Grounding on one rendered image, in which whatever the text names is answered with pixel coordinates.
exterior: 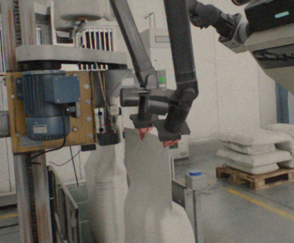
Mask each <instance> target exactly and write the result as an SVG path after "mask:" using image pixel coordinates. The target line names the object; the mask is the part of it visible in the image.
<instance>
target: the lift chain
mask: <svg viewBox="0 0 294 243"><path fill-rule="evenodd" d="M13 2H14V7H15V6H17V7H19V0H18V1H15V0H13ZM15 3H18V4H15ZM16 11H19V12H16ZM15 15H19V17H16V16H15ZM14 16H15V24H16V39H17V46H18V47H19V46H22V37H21V32H17V31H21V21H20V8H18V9H15V8H14ZM17 19H19V20H17ZM17 23H20V24H17ZM17 27H20V28H17ZM18 35H20V36H18ZM18 39H21V40H18ZM19 43H21V44H20V45H19ZM19 67H23V69H20V68H19V71H20V72H21V71H23V72H24V64H20V63H19ZM25 153H26V154H27V158H28V157H31V151H29V152H25ZM28 154H30V155H28ZM29 165H31V166H30V167H29ZM27 168H28V177H29V178H28V181H29V191H30V205H31V204H32V203H34V205H31V219H36V205H35V190H34V183H33V174H29V173H32V164H27ZM29 169H31V171H29ZM30 176H31V177H32V178H30ZM30 181H32V182H30ZM31 184H32V185H31ZM30 185H31V186H30ZM32 188H33V190H30V189H32ZM31 192H33V193H31ZM31 196H33V197H31ZM31 200H33V201H31ZM33 207H35V208H33ZM32 208H33V209H32ZM32 211H35V212H34V213H32ZM33 215H35V216H33ZM33 223H36V224H33ZM33 226H36V227H34V228H33ZM35 230H36V231H35ZM32 234H33V235H34V234H36V235H34V243H35V242H36V243H39V242H38V228H37V219H36V220H32ZM36 237H37V239H35V238H36Z"/></svg>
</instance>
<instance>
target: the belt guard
mask: <svg viewBox="0 0 294 243"><path fill-rule="evenodd" d="M15 52H16V62H17V63H21V64H26V63H29V62H41V61H47V62H60V63H62V64H70V65H76V64H77V63H79V62H80V61H82V62H81V63H80V64H79V65H95V63H94V62H96V63H97V65H103V64H104V65H126V64H127V58H126V53H119V52H114V51H108V50H98V49H87V48H81V47H70V46H59V45H27V46H19V47H16V48H15Z"/></svg>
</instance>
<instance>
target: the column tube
mask: <svg viewBox="0 0 294 243"><path fill-rule="evenodd" d="M0 3H1V17H2V32H3V46H4V54H5V69H6V72H20V71H19V68H20V67H19V63H17V62H16V52H15V48H16V47H18V46H17V39H16V24H15V16H14V2H13V0H0ZM19 8H20V21H21V37H22V45H23V46H27V45H37V39H36V24H35V9H34V2H33V0H19ZM44 151H46V150H45V149H44V150H34V151H31V157H33V156H36V155H37V154H40V153H42V152H44ZM25 160H27V154H26V153H25V152H19V153H15V154H13V164H14V178H15V186H16V193H17V207H18V216H19V230H20V243H34V235H33V234H32V219H31V205H30V191H29V181H28V178H29V177H28V168H27V163H25ZM32 162H33V163H41V165H40V164H32V173H29V174H33V183H34V190H35V205H36V219H37V228H38V242H39V243H53V236H52V220H50V205H49V189H48V181H47V165H46V154H42V155H40V156H38V157H36V158H34V159H32Z"/></svg>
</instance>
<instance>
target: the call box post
mask: <svg viewBox="0 0 294 243"><path fill-rule="evenodd" d="M192 196H193V217H194V239H195V243H203V227H202V215H201V194H200V189H197V190H192Z"/></svg>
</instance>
